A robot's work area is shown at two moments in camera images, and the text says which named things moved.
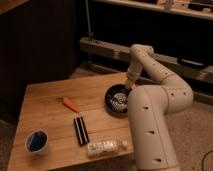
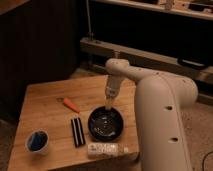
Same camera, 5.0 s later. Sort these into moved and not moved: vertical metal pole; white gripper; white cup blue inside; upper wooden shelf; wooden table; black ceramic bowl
Moved: white gripper; black ceramic bowl
Not moved: wooden table; white cup blue inside; vertical metal pole; upper wooden shelf
